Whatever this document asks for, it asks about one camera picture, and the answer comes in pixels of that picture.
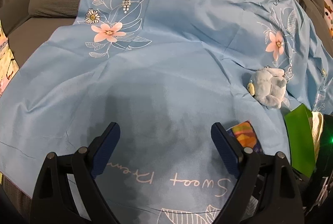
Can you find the grey sofa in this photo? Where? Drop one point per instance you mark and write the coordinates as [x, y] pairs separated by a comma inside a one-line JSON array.
[[39, 36]]

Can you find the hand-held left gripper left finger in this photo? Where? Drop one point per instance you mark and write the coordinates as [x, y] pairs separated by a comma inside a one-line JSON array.
[[105, 149]]

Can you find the grey plush toy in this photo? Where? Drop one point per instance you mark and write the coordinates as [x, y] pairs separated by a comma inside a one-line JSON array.
[[268, 86]]

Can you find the cartoon printed mat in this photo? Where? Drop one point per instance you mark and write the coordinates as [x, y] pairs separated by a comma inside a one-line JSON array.
[[327, 10]]

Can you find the yellow printed mat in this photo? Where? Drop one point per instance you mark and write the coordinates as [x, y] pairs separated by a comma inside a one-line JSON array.
[[6, 62]]

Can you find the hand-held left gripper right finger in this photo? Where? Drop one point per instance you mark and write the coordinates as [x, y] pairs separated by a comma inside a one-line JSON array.
[[225, 149]]

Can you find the green bag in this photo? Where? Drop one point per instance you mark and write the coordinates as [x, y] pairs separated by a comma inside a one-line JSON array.
[[299, 140]]

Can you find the pale yellow towel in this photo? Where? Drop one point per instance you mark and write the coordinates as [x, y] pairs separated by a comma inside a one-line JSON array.
[[316, 130]]

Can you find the blue floral bed sheet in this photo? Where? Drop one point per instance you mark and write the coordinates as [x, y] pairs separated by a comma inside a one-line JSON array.
[[169, 70]]

